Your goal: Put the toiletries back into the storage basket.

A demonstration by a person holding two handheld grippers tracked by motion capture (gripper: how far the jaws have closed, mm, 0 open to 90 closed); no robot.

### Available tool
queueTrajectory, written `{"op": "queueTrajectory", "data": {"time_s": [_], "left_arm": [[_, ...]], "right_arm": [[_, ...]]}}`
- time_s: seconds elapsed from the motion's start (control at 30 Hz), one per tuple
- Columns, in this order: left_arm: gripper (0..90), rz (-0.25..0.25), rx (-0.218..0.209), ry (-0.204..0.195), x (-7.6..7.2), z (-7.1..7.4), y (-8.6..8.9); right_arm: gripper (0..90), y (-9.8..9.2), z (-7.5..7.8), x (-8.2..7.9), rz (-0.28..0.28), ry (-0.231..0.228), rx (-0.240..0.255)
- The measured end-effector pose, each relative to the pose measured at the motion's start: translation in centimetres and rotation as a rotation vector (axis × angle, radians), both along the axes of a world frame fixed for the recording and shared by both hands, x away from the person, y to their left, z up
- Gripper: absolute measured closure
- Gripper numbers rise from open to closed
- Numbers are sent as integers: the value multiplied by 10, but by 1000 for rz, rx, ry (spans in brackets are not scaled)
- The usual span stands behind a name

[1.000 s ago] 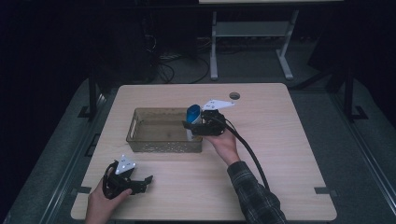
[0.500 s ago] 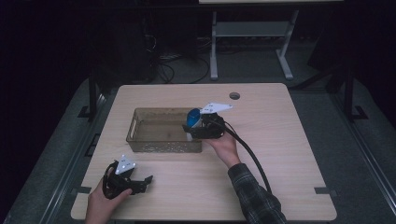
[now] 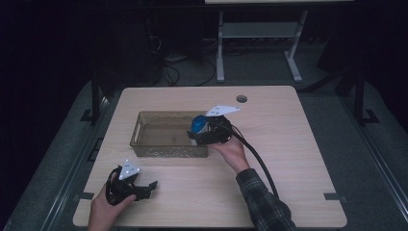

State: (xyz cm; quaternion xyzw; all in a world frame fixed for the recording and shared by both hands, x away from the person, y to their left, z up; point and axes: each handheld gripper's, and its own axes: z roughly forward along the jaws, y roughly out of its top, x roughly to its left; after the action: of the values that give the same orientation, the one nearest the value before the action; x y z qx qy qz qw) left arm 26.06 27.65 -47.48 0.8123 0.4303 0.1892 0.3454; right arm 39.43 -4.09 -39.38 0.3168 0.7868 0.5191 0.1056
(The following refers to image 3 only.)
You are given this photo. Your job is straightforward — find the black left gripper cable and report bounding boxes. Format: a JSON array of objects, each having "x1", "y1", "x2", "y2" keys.
[{"x1": 105, "y1": 166, "x2": 123, "y2": 207}]

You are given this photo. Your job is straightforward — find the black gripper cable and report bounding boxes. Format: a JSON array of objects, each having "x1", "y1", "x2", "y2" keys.
[
  {"x1": 105, "y1": 166, "x2": 123, "y2": 207},
  {"x1": 217, "y1": 120, "x2": 280, "y2": 199}
]

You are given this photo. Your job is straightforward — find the brown transparent plastic basket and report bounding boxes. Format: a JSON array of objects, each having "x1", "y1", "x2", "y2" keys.
[{"x1": 129, "y1": 110, "x2": 210, "y2": 159}]

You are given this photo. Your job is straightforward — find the person's left hand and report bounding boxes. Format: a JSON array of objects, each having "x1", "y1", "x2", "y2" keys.
[{"x1": 87, "y1": 185, "x2": 138, "y2": 231}]

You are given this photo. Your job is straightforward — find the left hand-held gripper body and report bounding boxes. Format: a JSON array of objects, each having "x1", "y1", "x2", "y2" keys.
[{"x1": 105, "y1": 159, "x2": 142, "y2": 206}]

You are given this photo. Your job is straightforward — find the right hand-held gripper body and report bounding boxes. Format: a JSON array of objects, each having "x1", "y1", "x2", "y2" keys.
[{"x1": 204, "y1": 105, "x2": 242, "y2": 146}]

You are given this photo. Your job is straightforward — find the white bottle with blue cap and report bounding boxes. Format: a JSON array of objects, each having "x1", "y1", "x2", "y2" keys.
[{"x1": 191, "y1": 115, "x2": 210, "y2": 136}]

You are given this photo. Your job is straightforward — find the black metal post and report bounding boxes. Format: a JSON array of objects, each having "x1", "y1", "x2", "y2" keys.
[
  {"x1": 80, "y1": 70, "x2": 104, "y2": 126},
  {"x1": 351, "y1": 68, "x2": 381, "y2": 127}
]

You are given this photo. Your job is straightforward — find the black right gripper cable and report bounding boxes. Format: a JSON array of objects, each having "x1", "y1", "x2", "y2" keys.
[{"x1": 217, "y1": 120, "x2": 280, "y2": 199}]

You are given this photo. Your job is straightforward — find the black tape strip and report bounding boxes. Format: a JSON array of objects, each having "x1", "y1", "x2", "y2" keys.
[
  {"x1": 322, "y1": 192, "x2": 348, "y2": 204},
  {"x1": 74, "y1": 192, "x2": 95, "y2": 201}
]

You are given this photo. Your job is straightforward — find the person's right hand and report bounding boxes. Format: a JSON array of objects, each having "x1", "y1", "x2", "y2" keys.
[{"x1": 207, "y1": 136, "x2": 251, "y2": 175}]

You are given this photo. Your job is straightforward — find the white metal stand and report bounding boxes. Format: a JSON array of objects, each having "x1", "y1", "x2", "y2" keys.
[{"x1": 216, "y1": 9, "x2": 309, "y2": 84}]

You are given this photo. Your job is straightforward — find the black floor cables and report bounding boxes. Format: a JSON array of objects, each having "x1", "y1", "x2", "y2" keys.
[{"x1": 147, "y1": 34, "x2": 217, "y2": 88}]

